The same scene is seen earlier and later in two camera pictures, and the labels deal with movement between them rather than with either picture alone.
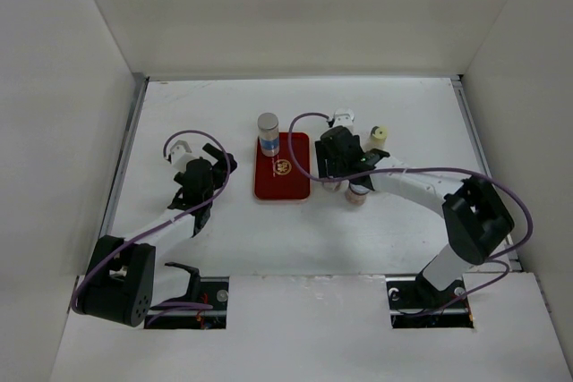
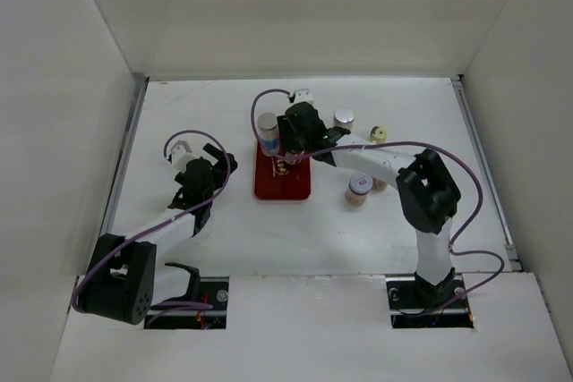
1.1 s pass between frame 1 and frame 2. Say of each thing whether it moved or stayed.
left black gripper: stayed
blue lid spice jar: moved
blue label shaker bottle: stayed
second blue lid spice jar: stayed
